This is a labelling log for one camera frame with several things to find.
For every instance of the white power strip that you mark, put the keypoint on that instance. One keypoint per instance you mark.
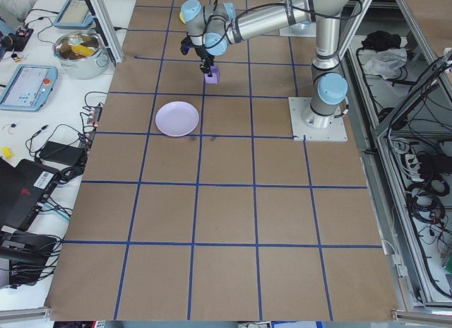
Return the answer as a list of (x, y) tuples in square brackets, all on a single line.
[(411, 163)]

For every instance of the small yellow block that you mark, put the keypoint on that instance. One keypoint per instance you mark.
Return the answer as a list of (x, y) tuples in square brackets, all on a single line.
[(6, 151)]

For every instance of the black power adapter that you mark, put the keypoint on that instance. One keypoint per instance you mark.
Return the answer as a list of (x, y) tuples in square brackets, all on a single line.
[(60, 152)]

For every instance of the yellow plate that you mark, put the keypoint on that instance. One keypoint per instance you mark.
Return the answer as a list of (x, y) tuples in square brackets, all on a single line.
[(182, 18)]

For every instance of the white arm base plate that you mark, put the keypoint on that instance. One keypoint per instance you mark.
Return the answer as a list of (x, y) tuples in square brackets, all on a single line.
[(335, 133), (293, 33)]

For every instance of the steel pot with glass lid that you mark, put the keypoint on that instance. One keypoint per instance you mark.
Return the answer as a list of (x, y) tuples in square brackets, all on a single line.
[(84, 68)]

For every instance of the V-shaped metal bar frame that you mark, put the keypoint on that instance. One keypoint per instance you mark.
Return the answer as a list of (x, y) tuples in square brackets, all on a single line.
[(386, 215)]

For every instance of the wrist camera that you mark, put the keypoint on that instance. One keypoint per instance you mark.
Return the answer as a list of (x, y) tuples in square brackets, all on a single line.
[(186, 47)]

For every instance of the black electronic device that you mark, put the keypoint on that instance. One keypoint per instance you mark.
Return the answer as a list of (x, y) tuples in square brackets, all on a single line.
[(24, 246)]

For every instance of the purple foam block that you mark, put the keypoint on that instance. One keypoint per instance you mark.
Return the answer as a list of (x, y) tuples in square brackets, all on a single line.
[(216, 79)]

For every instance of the blue teach pendant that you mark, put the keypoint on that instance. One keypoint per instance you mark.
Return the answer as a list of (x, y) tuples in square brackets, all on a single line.
[(24, 91), (72, 13)]

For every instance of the red black circuit board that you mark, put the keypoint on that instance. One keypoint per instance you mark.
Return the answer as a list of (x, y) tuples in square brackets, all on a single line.
[(22, 34)]

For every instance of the purple plate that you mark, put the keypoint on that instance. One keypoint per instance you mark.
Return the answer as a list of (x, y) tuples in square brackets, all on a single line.
[(176, 119)]

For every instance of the aluminium profile post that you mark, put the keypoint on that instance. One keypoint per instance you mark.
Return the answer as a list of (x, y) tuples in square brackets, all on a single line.
[(106, 27)]

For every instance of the red white connector strip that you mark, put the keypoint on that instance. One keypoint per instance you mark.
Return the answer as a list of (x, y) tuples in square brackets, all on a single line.
[(92, 116)]

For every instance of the black cloth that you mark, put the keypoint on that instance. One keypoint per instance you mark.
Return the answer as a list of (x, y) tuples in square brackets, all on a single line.
[(381, 40)]

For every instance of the black laptop with red logo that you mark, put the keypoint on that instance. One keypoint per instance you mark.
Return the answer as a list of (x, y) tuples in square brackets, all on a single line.
[(21, 193)]

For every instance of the white cloth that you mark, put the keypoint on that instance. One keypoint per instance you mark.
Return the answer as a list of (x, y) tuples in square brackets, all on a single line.
[(383, 64)]

